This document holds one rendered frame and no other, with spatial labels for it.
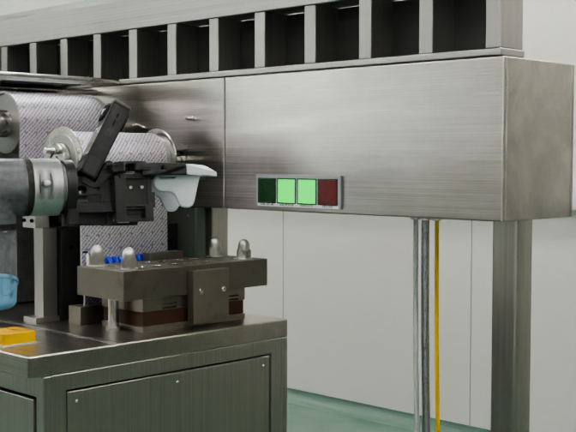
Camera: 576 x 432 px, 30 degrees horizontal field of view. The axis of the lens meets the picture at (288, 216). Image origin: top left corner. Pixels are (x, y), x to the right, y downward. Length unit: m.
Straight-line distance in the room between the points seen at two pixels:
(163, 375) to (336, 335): 3.29
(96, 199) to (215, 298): 0.89
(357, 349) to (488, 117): 3.44
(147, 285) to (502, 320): 0.72
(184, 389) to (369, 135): 0.64
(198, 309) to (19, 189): 0.94
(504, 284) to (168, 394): 0.70
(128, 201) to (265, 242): 4.29
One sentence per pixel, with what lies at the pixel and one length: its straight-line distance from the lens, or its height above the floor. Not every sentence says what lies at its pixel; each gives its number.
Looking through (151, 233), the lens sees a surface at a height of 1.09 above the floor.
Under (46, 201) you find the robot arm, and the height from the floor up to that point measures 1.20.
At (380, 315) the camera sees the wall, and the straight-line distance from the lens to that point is 5.21.
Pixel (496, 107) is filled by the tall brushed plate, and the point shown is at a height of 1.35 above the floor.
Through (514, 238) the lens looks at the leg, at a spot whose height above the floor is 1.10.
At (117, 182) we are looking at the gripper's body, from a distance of 1.43.
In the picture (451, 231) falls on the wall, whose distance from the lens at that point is 4.92.
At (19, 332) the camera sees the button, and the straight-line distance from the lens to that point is 2.12.
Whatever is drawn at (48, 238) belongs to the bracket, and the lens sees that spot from 2.39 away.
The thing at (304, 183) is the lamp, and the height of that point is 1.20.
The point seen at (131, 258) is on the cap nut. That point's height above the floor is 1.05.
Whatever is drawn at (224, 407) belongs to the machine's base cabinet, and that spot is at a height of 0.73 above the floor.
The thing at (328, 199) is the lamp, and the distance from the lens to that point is 2.22.
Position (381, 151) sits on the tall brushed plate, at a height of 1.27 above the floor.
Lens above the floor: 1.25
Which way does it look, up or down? 3 degrees down
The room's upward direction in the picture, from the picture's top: straight up
